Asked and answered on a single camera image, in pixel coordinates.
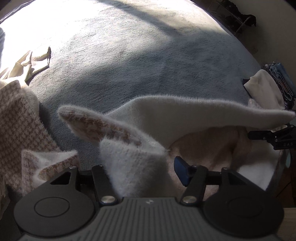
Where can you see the stack of folded jeans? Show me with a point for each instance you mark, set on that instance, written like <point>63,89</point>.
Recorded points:
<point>283,81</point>

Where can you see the folded cream garment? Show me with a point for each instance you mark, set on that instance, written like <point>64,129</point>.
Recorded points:
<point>264,90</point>

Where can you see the pink houndstooth fuzzy sweater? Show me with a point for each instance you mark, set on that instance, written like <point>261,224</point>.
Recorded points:
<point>136,142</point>

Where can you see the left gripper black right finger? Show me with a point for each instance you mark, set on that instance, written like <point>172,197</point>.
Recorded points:
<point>229,201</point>

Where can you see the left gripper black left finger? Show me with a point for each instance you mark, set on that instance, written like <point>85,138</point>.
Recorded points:
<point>65,203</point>

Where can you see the cream thin strappy garment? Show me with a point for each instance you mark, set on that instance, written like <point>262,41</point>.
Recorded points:
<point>29,65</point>

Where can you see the grey fleece bed blanket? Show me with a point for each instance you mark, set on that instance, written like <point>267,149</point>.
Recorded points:
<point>106,53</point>

